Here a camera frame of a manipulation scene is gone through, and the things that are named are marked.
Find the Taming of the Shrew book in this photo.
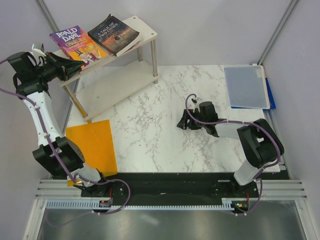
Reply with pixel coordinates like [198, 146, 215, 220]
[108, 41, 142, 57]

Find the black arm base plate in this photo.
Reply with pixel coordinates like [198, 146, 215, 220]
[80, 172, 259, 206]

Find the translucent blue file folder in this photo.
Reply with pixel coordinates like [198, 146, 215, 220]
[224, 65, 271, 110]

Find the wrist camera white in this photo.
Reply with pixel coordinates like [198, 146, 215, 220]
[31, 42, 46, 60]
[191, 97, 201, 112]

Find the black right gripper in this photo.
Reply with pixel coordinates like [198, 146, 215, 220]
[176, 109, 207, 130]

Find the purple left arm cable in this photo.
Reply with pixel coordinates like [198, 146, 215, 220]
[0, 59, 132, 228]

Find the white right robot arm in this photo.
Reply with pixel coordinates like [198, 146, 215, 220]
[176, 101, 285, 197]

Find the red 13-Storey Treehouse book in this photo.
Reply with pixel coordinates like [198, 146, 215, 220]
[80, 56, 109, 73]

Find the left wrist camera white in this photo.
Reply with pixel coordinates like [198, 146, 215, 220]
[31, 42, 46, 60]

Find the aluminium frame rail front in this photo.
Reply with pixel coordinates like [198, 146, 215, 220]
[35, 180, 307, 204]

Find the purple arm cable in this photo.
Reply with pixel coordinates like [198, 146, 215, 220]
[0, 59, 132, 228]
[185, 93, 282, 217]

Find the white two-tier shelf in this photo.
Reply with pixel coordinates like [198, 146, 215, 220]
[59, 15, 159, 123]

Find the dark Tale of Two Cities book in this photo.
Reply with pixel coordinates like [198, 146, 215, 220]
[87, 14, 142, 57]

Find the orange plastic file folder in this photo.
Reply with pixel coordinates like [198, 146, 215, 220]
[66, 120, 118, 177]

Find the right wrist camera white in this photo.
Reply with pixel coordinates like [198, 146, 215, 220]
[191, 97, 201, 112]

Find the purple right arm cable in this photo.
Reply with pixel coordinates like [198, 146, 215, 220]
[185, 93, 282, 217]

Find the Roald Dahl Charlie book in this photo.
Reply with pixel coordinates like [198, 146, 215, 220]
[49, 25, 108, 69]

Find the blue file folder underneath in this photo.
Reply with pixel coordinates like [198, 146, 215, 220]
[231, 77, 276, 110]

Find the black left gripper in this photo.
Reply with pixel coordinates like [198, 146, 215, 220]
[33, 52, 85, 83]

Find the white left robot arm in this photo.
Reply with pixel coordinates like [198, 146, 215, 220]
[6, 51, 110, 197]

